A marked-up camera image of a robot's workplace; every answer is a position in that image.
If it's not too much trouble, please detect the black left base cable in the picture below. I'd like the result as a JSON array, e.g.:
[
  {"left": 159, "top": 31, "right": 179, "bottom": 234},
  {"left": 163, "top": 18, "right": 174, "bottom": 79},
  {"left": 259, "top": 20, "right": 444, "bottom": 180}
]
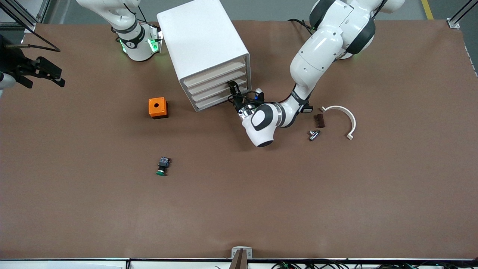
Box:
[{"left": 288, "top": 18, "right": 313, "bottom": 33}]

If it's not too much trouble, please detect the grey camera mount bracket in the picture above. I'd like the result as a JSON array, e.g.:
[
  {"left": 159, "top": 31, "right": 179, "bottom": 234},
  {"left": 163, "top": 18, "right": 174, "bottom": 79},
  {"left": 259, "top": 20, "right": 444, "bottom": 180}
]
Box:
[{"left": 231, "top": 246, "right": 253, "bottom": 269}]

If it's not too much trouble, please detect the orange button box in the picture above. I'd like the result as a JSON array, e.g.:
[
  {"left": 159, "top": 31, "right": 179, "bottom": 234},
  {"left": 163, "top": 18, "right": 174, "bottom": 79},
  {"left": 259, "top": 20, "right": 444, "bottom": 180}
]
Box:
[{"left": 148, "top": 97, "right": 169, "bottom": 120}]

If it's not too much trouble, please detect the aluminium frame post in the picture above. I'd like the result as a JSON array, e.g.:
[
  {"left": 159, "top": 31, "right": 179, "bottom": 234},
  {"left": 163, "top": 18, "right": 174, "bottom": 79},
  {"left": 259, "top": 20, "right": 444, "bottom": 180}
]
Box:
[
  {"left": 446, "top": 0, "right": 472, "bottom": 30},
  {"left": 0, "top": 0, "right": 51, "bottom": 33}
]

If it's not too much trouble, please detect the green push button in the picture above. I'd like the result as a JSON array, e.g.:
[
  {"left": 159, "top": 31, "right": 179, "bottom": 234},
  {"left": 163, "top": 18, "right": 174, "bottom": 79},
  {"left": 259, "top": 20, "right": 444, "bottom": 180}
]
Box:
[{"left": 156, "top": 157, "right": 172, "bottom": 176}]

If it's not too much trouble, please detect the white curved plastic arc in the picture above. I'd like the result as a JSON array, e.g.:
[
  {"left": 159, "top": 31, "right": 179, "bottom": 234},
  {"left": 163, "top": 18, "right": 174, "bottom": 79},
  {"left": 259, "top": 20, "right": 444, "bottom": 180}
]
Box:
[{"left": 320, "top": 105, "right": 357, "bottom": 141}]

